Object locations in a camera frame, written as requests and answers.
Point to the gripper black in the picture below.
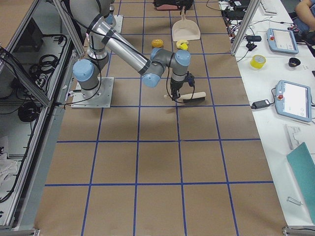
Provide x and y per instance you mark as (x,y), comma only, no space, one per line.
(176,86)

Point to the beige hand brush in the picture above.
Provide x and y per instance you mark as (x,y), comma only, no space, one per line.
(196,96)

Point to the yellow sponge piece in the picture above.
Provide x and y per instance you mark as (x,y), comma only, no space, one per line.
(182,44)

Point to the orange trash ball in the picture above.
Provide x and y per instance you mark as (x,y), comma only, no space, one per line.
(157,43)

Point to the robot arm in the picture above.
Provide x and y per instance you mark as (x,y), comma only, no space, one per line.
(92,15)

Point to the black power adapter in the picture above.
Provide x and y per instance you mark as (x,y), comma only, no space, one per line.
(260,104)

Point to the yellow tape roll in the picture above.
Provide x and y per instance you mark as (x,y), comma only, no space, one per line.
(258,61)

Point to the near teach pendant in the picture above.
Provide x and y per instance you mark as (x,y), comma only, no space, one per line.
(293,100)

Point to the teach pendant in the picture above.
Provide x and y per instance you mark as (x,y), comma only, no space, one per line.
(293,100)
(282,41)

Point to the far teach pendant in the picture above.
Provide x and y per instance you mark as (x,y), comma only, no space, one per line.
(282,41)

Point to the small black bowl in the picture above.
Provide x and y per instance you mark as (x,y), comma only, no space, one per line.
(294,62)

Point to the teal folder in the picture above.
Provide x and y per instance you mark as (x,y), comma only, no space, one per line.
(303,168)

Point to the white crumpled cloth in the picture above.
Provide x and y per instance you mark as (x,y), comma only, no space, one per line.
(8,167)

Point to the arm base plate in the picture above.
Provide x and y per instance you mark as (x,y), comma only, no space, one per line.
(115,21)
(96,98)

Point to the aluminium frame post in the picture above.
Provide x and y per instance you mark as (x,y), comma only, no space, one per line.
(251,10)

